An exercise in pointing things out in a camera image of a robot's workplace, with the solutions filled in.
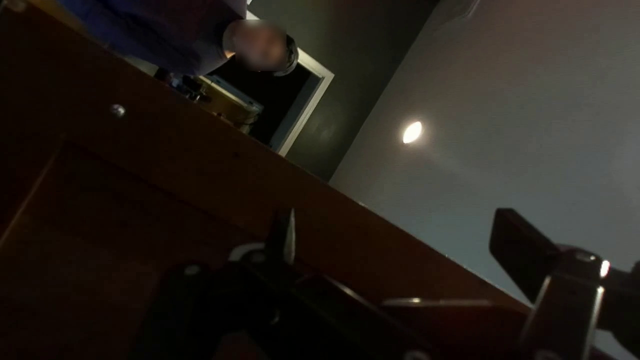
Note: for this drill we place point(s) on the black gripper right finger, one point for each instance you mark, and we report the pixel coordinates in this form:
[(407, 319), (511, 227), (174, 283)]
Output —
[(565, 287)]

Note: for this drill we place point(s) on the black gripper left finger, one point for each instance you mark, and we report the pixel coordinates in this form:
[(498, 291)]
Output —
[(274, 256)]

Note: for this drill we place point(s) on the wooden cabinet door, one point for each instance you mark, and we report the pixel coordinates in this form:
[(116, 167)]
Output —
[(97, 208)]

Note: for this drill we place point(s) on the round metal cabinet knob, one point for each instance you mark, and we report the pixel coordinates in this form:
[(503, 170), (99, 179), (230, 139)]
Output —
[(118, 111)]

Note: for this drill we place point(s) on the white framed doorway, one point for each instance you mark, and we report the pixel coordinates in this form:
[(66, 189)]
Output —
[(268, 108)]

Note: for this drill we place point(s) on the recessed ceiling light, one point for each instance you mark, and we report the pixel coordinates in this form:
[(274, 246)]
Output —
[(412, 130)]

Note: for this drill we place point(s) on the person in blue shirt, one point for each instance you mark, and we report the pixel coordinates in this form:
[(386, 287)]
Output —
[(188, 36)]

